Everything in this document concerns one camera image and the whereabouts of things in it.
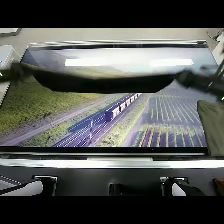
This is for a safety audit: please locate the black garment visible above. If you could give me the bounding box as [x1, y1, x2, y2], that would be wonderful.
[9, 62, 188, 95]

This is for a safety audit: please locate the silver frame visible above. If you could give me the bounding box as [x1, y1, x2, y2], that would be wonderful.
[0, 151, 224, 197]

